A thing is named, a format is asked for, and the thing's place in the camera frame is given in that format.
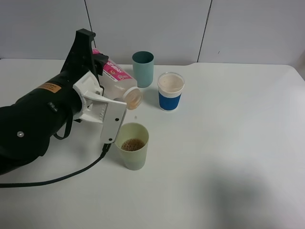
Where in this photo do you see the teal plastic cup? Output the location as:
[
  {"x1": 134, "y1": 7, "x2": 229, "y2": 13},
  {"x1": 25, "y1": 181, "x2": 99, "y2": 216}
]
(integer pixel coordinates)
[{"x1": 132, "y1": 51, "x2": 154, "y2": 88}]

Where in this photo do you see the blue sleeved paper cup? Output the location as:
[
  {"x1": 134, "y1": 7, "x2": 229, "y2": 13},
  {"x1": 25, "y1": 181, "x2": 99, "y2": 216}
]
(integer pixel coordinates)
[{"x1": 157, "y1": 72, "x2": 185, "y2": 111}]

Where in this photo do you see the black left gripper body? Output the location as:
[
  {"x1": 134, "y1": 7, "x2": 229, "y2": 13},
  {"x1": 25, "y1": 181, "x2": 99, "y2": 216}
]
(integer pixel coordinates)
[{"x1": 61, "y1": 53, "x2": 109, "y2": 83}]

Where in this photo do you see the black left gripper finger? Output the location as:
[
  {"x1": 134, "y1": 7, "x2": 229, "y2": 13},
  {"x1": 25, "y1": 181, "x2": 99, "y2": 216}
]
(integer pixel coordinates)
[{"x1": 70, "y1": 29, "x2": 95, "y2": 56}]

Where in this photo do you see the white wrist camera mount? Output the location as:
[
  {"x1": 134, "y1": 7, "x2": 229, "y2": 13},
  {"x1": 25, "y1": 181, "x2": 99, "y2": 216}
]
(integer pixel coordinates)
[{"x1": 73, "y1": 71, "x2": 127, "y2": 144}]

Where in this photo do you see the light green plastic cup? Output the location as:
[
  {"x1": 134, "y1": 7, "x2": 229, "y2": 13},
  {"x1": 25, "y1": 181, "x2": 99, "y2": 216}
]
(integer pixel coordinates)
[{"x1": 115, "y1": 123, "x2": 149, "y2": 170}]

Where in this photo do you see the clear plastic drink bottle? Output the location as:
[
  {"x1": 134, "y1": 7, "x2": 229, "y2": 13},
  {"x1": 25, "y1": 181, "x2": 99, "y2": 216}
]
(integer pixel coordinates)
[{"x1": 92, "y1": 49, "x2": 142, "y2": 110}]

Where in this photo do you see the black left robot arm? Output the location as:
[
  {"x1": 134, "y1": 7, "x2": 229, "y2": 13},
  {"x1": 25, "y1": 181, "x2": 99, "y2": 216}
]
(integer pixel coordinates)
[{"x1": 0, "y1": 29, "x2": 109, "y2": 174}]

